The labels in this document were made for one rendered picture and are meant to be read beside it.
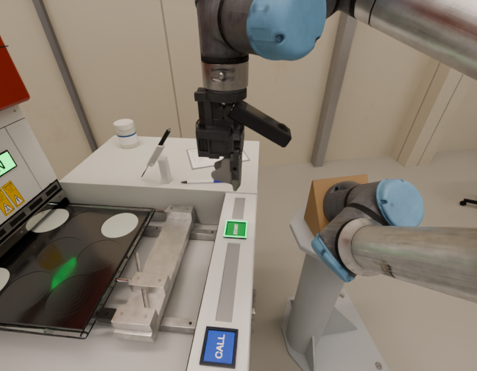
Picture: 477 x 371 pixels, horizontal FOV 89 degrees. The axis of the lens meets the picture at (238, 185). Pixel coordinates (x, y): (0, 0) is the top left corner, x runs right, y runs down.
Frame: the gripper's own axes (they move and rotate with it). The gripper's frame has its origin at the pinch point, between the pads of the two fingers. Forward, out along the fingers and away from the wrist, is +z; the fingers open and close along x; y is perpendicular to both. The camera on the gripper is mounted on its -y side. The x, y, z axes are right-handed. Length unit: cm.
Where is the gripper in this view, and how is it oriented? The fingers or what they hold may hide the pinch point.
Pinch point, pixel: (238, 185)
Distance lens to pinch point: 52.7
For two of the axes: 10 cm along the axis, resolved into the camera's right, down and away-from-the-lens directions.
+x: -0.9, 5.9, -8.0
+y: -10.0, -0.5, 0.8
